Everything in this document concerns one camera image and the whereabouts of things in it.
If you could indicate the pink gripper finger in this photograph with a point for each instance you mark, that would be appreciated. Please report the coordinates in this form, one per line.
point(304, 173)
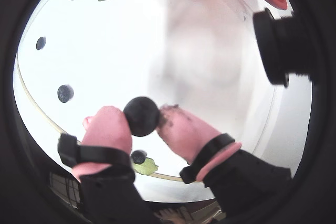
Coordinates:
point(107, 129)
point(183, 132)

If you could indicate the medium green leaf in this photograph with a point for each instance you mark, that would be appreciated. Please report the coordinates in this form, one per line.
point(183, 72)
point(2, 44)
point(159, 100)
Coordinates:
point(147, 168)

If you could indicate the dark blueberry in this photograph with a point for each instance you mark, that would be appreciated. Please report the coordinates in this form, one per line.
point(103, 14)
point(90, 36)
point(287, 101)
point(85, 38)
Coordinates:
point(65, 93)
point(137, 157)
point(41, 43)
point(141, 116)

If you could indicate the black camera module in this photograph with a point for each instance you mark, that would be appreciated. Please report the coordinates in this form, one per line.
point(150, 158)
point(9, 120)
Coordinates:
point(273, 51)

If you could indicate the white paper sheet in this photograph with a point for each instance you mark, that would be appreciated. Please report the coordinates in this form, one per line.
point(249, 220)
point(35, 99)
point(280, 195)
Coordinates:
point(105, 51)

